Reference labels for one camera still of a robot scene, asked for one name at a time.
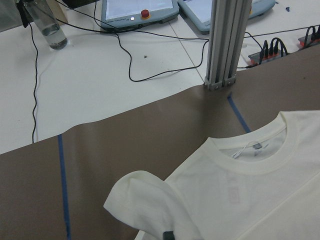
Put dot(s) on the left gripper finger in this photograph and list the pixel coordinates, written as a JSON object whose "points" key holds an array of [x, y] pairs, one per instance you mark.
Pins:
{"points": [[168, 235]]}

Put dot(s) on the grey power strip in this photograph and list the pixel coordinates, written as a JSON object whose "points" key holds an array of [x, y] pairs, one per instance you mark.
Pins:
{"points": [[311, 38], [270, 51]]}

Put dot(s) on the aluminium frame post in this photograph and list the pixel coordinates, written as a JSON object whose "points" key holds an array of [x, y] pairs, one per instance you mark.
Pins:
{"points": [[224, 48]]}

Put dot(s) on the teach pendant with red button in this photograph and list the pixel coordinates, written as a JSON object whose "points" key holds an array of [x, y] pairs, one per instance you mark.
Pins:
{"points": [[126, 14]]}

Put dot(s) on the clear water bottle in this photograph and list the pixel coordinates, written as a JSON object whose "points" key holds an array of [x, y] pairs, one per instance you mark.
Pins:
{"points": [[43, 17]]}

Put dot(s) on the cream long-sleeve cat shirt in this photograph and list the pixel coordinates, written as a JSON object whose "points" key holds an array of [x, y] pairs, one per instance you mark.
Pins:
{"points": [[263, 185]]}

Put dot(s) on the brown table mat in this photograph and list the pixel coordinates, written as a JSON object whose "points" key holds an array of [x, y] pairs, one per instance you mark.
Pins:
{"points": [[156, 137]]}

